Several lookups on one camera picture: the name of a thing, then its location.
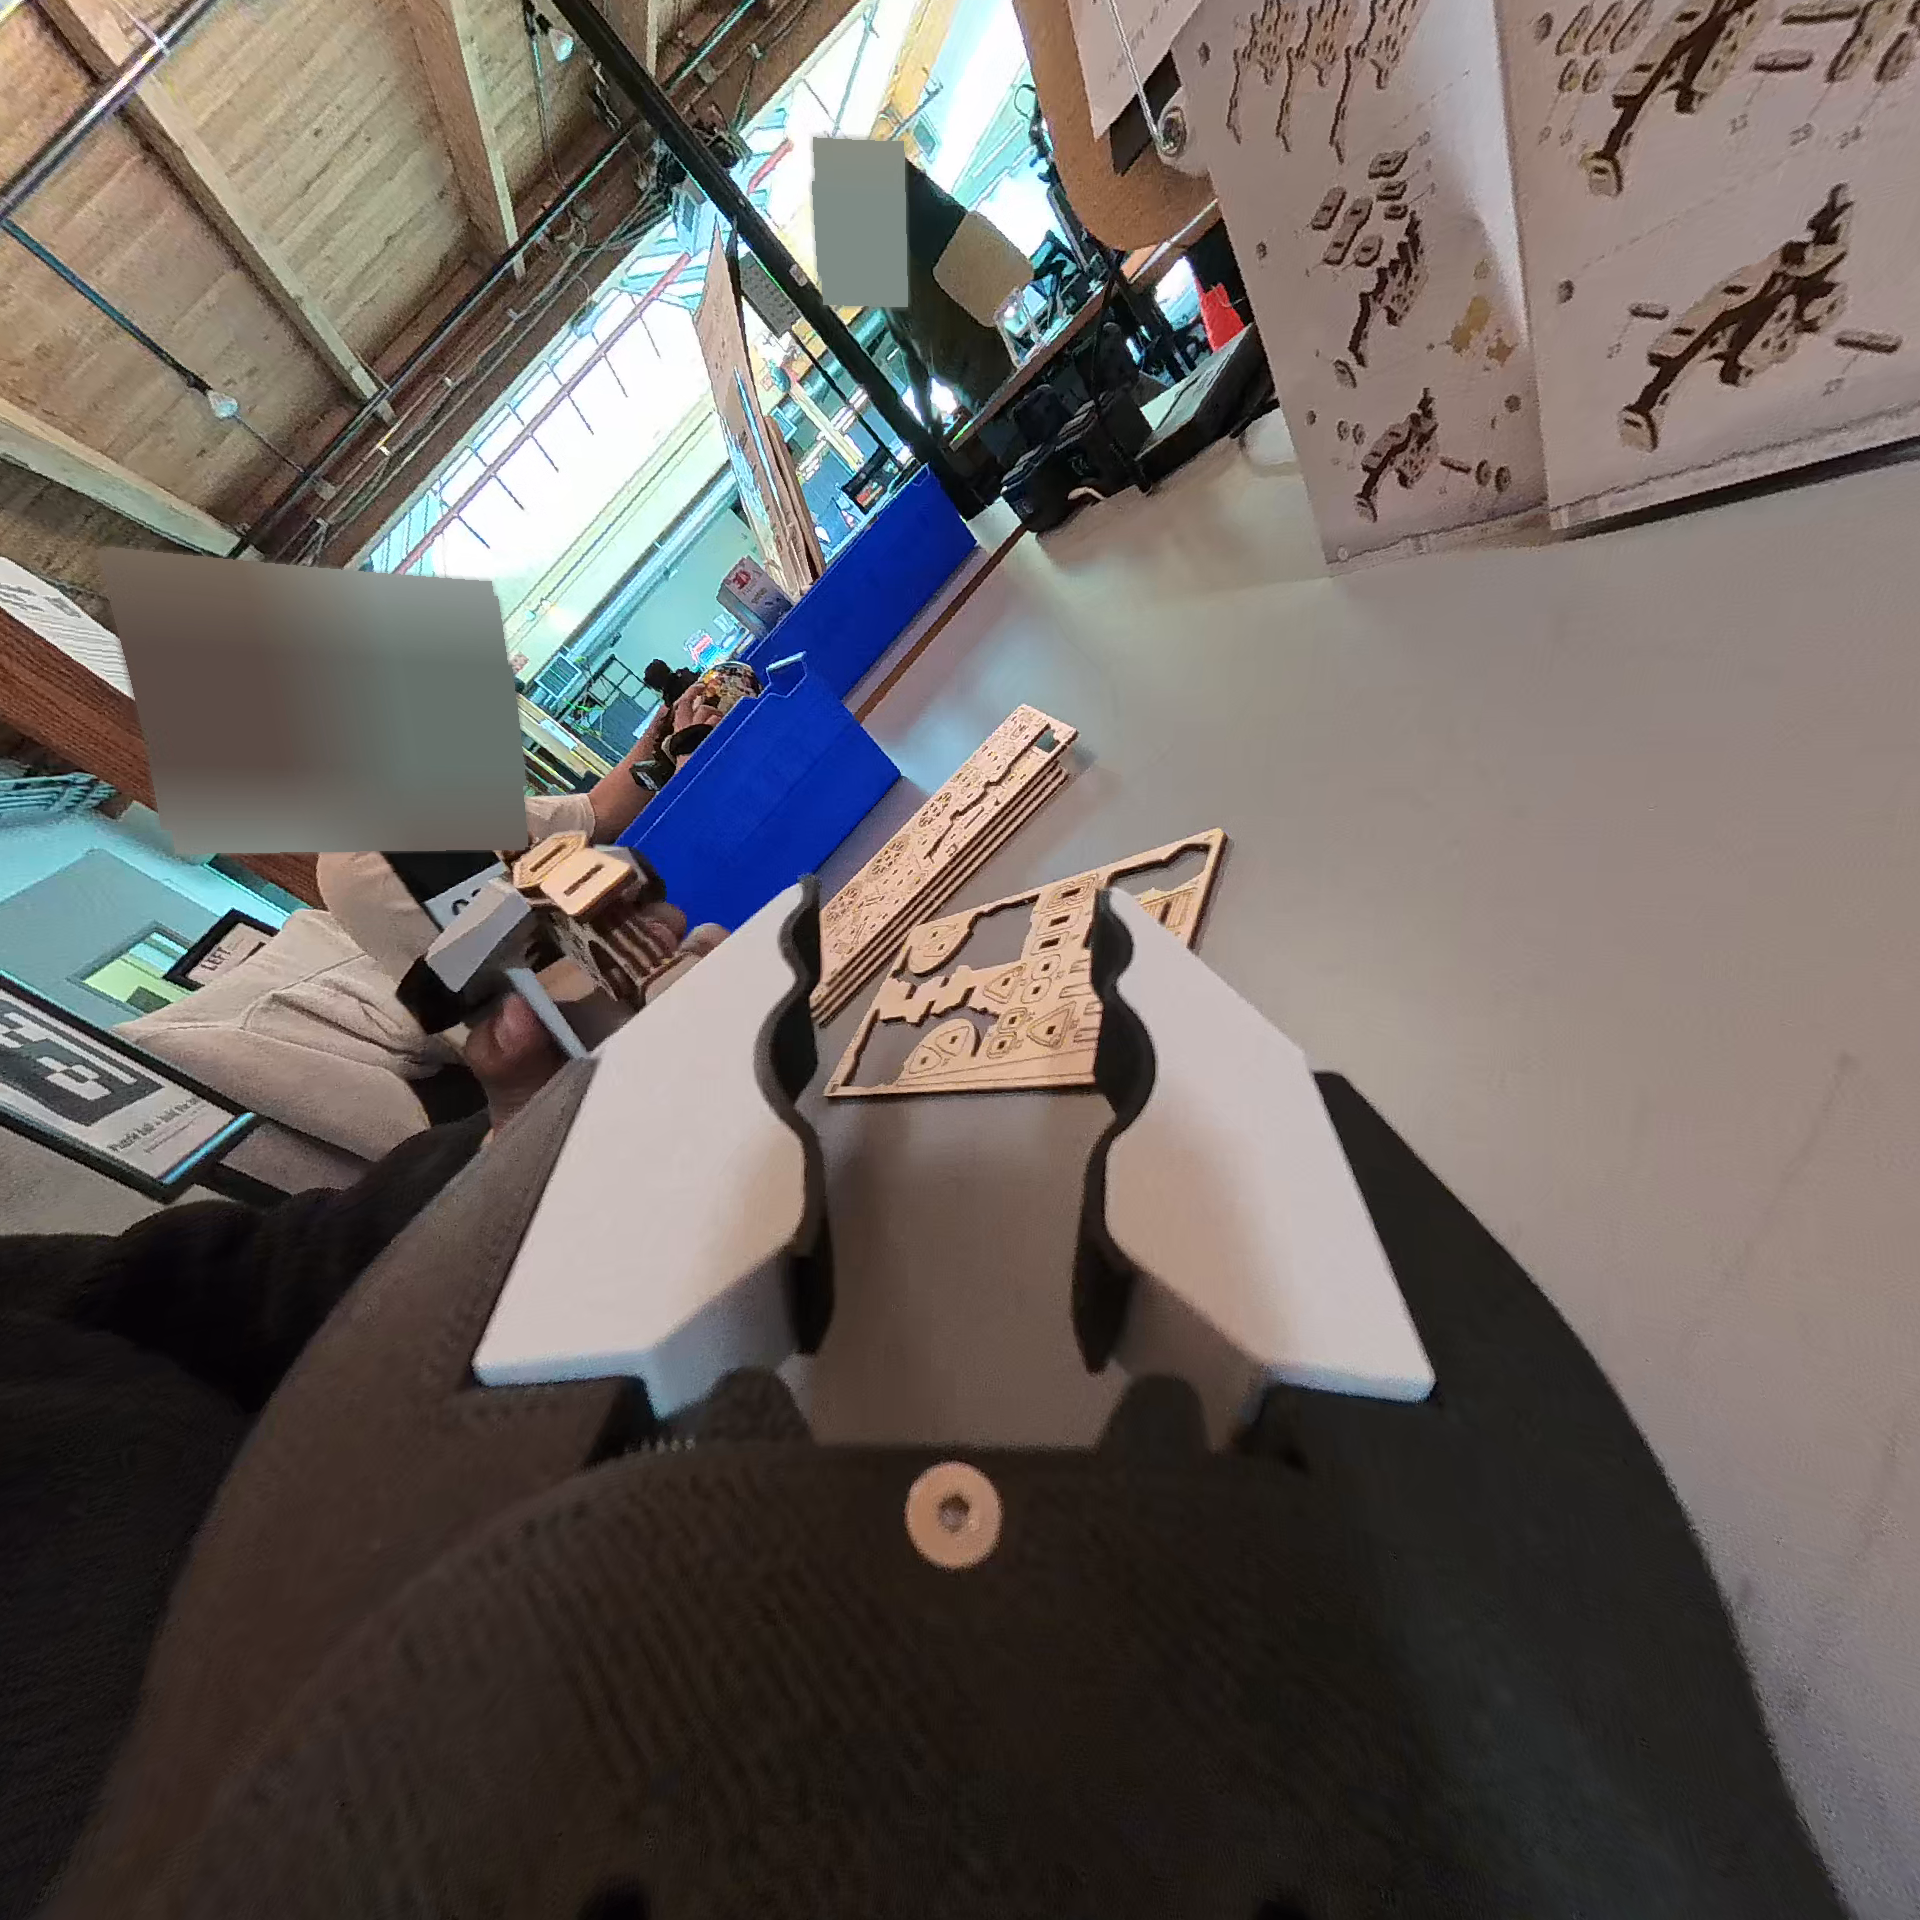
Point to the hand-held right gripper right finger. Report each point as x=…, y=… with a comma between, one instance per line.
x=1261, y=1200

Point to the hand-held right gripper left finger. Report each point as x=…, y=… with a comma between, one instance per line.
x=660, y=1200

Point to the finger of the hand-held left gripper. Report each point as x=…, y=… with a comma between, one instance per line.
x=549, y=1013
x=481, y=944

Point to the wooden puzzle model assembly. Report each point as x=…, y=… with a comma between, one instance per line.
x=592, y=893

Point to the wooden puzzle sheet with cutouts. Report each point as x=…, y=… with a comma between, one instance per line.
x=974, y=1035

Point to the person's left forearm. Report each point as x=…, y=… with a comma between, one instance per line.
x=151, y=1350

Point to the grey desk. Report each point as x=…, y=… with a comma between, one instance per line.
x=1501, y=900

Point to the person's left hand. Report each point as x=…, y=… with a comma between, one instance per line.
x=510, y=1058

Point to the small framed sign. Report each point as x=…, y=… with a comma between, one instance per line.
x=219, y=948

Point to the blue plastic bin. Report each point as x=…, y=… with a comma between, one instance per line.
x=765, y=794
x=884, y=578

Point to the framed black and white tag sign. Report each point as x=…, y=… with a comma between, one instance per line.
x=90, y=1089

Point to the stack of wooden puzzle sheets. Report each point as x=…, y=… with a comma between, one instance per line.
x=944, y=840

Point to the standing wooden board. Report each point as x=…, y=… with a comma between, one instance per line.
x=751, y=420

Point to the black equipment case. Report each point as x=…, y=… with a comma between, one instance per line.
x=1111, y=428

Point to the black diagonal pole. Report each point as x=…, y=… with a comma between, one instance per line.
x=751, y=194

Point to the brown backing board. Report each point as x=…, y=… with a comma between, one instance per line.
x=1088, y=181

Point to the open instruction booklet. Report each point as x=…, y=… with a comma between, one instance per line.
x=1650, y=271

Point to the printed instruction sheet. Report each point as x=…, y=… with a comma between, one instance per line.
x=1133, y=52

